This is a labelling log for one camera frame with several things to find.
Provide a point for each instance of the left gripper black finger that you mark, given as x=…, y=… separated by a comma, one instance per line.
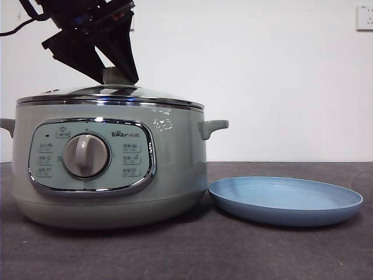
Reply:
x=74, y=51
x=121, y=46

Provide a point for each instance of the glass lid with green knob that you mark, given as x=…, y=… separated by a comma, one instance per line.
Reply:
x=151, y=94

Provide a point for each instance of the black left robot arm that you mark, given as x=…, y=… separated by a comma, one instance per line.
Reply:
x=73, y=11

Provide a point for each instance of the pale green electric steamer pot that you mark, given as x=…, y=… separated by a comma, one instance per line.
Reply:
x=175, y=163

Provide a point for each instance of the blue plate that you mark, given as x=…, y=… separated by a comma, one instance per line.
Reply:
x=285, y=201

